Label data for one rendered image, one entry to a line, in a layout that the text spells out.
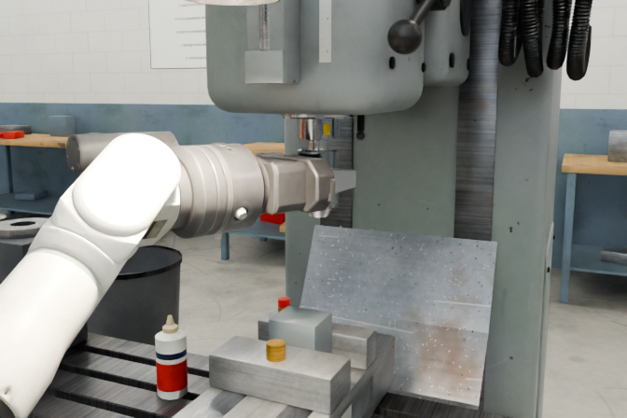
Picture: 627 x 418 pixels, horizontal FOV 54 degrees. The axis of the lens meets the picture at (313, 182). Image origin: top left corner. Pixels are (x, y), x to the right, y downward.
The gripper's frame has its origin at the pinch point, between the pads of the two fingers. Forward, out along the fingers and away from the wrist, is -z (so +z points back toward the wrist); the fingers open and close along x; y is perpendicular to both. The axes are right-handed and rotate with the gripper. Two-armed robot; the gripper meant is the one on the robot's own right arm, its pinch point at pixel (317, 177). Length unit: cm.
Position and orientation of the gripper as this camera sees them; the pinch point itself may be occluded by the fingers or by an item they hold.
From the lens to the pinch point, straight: 69.4
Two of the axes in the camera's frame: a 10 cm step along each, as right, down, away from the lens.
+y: -0.1, 9.9, 1.4
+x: -6.7, -1.1, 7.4
